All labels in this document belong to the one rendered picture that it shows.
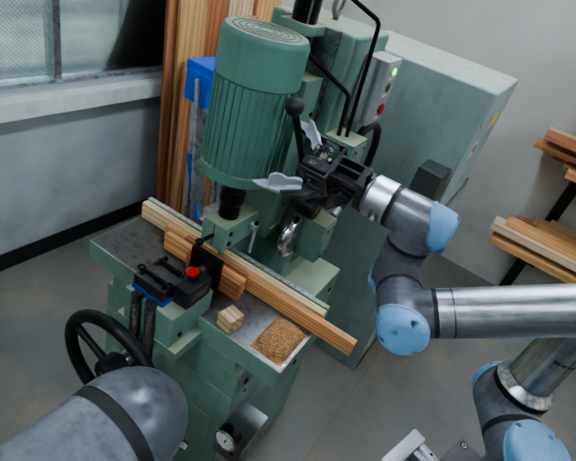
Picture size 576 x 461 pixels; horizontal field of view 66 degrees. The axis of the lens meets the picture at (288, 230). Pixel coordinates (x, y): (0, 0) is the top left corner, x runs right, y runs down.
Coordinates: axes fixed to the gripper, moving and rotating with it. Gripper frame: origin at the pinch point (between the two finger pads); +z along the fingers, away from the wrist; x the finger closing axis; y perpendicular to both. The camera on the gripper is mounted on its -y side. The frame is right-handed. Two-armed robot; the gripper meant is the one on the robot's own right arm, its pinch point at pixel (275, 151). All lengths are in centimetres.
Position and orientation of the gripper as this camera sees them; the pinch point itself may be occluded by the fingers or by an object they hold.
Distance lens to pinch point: 86.3
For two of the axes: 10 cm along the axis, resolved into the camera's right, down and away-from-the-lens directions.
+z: -8.2, -4.7, 3.1
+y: -1.2, -3.8, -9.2
